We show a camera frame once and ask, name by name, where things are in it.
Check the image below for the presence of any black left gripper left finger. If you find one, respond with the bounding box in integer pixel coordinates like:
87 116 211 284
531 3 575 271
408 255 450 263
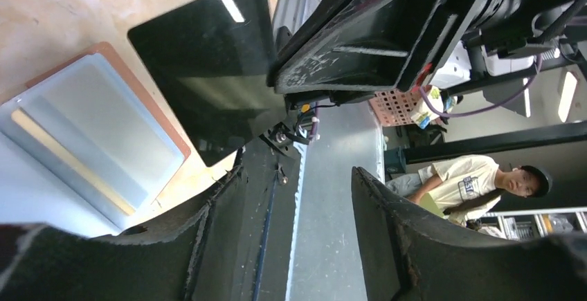
1 166 244 300

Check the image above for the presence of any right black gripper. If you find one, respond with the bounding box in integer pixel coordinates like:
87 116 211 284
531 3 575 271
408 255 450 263
284 0 587 107

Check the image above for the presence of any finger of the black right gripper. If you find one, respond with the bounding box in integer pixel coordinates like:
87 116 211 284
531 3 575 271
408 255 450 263
271 0 487 94

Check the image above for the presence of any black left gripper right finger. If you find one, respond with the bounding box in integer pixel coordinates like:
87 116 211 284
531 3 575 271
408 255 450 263
352 167 586 300

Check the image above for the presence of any pink leather card holder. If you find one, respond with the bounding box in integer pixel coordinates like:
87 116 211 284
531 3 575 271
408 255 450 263
1 42 191 238

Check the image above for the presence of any pink perforated basket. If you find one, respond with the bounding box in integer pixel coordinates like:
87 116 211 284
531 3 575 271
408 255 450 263
369 89 421 127

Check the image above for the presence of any person in white shirt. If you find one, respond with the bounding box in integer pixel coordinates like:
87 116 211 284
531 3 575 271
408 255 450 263
386 155 553 226

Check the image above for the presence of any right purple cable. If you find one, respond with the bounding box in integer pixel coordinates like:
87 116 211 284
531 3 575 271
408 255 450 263
418 55 544 119

